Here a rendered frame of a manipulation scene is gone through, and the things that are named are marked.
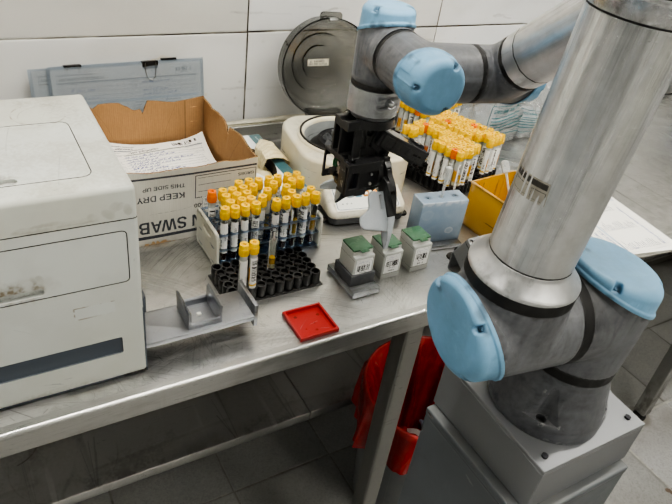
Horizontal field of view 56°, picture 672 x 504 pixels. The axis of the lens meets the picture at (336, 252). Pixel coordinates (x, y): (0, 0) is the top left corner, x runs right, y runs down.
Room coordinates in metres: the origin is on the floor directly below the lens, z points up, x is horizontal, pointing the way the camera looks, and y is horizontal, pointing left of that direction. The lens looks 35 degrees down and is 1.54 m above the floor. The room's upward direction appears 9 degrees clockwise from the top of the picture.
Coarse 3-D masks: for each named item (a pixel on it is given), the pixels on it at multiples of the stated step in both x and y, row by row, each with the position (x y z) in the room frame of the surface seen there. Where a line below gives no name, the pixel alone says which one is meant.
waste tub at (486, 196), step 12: (480, 180) 1.16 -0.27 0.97; (492, 180) 1.18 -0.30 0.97; (504, 180) 1.21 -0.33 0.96; (480, 192) 1.12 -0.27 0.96; (492, 192) 1.19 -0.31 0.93; (504, 192) 1.22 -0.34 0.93; (468, 204) 1.14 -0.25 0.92; (480, 204) 1.12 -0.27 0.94; (492, 204) 1.10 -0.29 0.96; (468, 216) 1.13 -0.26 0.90; (480, 216) 1.11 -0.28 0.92; (492, 216) 1.09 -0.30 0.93; (480, 228) 1.10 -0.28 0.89; (492, 228) 1.08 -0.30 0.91
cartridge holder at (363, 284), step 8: (328, 264) 0.91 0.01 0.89; (336, 264) 0.89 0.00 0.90; (336, 272) 0.89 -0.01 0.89; (344, 272) 0.87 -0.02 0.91; (368, 272) 0.87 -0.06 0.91; (344, 280) 0.86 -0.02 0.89; (352, 280) 0.85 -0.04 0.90; (360, 280) 0.86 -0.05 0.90; (368, 280) 0.87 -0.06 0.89; (344, 288) 0.86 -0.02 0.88; (352, 288) 0.85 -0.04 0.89; (360, 288) 0.85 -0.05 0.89; (368, 288) 0.85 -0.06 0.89; (376, 288) 0.86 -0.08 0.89; (352, 296) 0.84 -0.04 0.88; (360, 296) 0.84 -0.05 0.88
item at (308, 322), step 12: (288, 312) 0.77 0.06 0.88; (300, 312) 0.78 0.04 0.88; (312, 312) 0.78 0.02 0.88; (324, 312) 0.78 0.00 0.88; (288, 324) 0.75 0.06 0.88; (300, 324) 0.75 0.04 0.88; (312, 324) 0.75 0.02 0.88; (324, 324) 0.76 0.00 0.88; (336, 324) 0.76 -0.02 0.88; (300, 336) 0.72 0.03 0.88; (312, 336) 0.72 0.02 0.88
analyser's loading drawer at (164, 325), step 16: (208, 288) 0.72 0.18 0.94; (240, 288) 0.75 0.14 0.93; (192, 304) 0.71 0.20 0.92; (208, 304) 0.72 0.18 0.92; (224, 304) 0.73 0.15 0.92; (240, 304) 0.73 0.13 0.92; (256, 304) 0.71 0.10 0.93; (160, 320) 0.67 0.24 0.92; (176, 320) 0.67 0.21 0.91; (192, 320) 0.68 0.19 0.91; (208, 320) 0.67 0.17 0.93; (224, 320) 0.69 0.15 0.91; (240, 320) 0.70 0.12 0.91; (256, 320) 0.71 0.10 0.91; (160, 336) 0.64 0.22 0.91; (176, 336) 0.64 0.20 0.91
